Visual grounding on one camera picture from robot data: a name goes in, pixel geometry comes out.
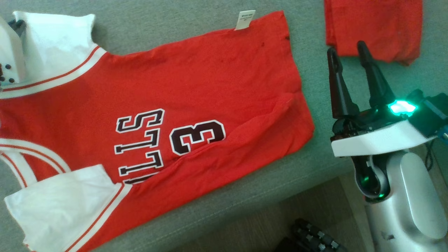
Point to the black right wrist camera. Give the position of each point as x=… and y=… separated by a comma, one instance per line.
x=432, y=112

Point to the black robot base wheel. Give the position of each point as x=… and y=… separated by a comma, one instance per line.
x=311, y=238

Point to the red shorts white trim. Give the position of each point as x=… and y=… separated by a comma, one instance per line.
x=374, y=24

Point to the red white basketball jersey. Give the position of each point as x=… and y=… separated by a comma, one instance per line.
x=175, y=87

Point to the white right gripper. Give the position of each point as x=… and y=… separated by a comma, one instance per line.
x=378, y=138

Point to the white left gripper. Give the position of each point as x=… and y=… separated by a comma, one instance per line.
x=12, y=59

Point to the large grey sofa seat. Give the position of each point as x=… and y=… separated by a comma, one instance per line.
x=315, y=87

